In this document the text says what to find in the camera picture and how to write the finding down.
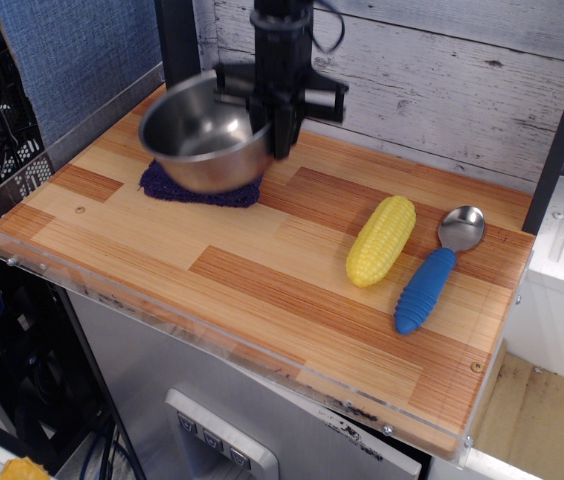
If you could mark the yellow plastic corn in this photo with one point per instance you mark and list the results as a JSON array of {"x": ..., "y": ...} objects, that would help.
[{"x": 380, "y": 241}]

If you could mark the silver metal pot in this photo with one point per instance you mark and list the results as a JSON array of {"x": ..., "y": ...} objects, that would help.
[{"x": 204, "y": 144}]

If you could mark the yellow black object corner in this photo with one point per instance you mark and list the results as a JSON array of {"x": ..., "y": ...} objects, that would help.
[{"x": 23, "y": 469}]

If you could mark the silver toy fridge cabinet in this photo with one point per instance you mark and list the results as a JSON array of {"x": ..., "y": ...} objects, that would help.
[{"x": 140, "y": 364}]

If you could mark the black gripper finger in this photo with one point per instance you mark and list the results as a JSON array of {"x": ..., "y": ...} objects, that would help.
[
  {"x": 261, "y": 114},
  {"x": 287, "y": 121}
]

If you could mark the blue handled metal spoon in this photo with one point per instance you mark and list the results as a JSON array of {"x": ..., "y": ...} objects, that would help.
[{"x": 461, "y": 229}]

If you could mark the black metal post left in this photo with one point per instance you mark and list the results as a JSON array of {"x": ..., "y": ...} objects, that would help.
[{"x": 177, "y": 31}]

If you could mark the purple rag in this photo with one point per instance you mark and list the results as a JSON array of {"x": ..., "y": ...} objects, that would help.
[{"x": 158, "y": 185}]

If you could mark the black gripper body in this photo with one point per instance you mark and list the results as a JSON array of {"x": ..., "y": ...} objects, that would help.
[{"x": 281, "y": 74}]

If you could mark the clear acrylic table guard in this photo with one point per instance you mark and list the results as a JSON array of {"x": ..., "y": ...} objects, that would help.
[{"x": 266, "y": 287}]

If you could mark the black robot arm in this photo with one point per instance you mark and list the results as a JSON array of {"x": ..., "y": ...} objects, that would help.
[{"x": 282, "y": 5}]

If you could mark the blue fabric partition panel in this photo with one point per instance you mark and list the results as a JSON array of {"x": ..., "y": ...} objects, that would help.
[{"x": 75, "y": 56}]

